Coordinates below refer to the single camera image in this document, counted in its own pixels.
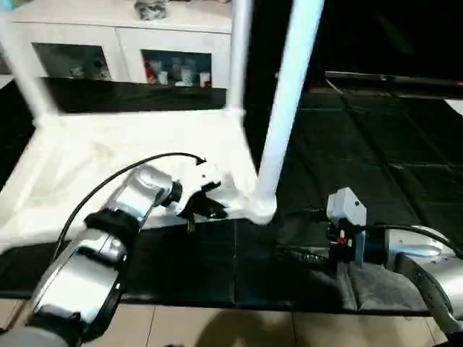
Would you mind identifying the white plastic table top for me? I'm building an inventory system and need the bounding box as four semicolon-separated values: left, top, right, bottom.
0;107;277;250

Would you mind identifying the white plastic table leg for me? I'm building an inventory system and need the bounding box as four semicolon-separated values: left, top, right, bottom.
253;0;326;218
0;18;59;127
228;0;254;113

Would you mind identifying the black work mat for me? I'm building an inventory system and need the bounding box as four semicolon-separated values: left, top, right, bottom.
0;76;463;315

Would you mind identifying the glossy black long bar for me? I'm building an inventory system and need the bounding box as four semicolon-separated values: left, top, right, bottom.
324;71;463;89

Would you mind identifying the white cabinet with glass doors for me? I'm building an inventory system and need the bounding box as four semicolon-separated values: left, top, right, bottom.
0;0;234;91

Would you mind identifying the crumpled silver black object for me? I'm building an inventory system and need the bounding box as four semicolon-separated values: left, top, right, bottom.
134;0;169;21

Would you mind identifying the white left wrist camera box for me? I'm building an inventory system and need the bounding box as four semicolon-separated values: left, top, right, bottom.
181;160;224;207

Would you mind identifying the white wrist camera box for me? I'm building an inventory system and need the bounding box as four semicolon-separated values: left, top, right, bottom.
326;187;368;232
181;160;224;207

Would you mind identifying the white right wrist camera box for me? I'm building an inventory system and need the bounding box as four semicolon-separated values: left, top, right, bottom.
326;187;368;232

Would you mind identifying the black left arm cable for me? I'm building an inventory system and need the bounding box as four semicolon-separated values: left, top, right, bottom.
54;152;207;261

